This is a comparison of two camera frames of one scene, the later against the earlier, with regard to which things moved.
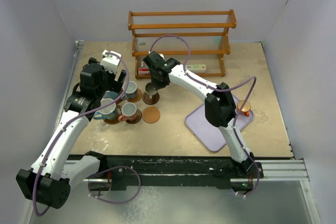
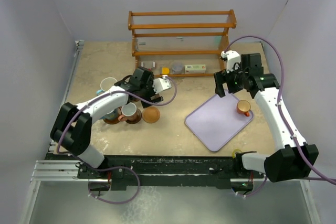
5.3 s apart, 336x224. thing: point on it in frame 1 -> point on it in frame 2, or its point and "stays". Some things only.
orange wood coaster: x=150 y=114 stays
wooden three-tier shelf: x=198 y=39 stays
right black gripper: x=158 y=85 -> x=222 y=76
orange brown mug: x=246 y=108 stays
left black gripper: x=114 y=85 -> x=150 y=83
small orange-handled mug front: x=128 y=111 stays
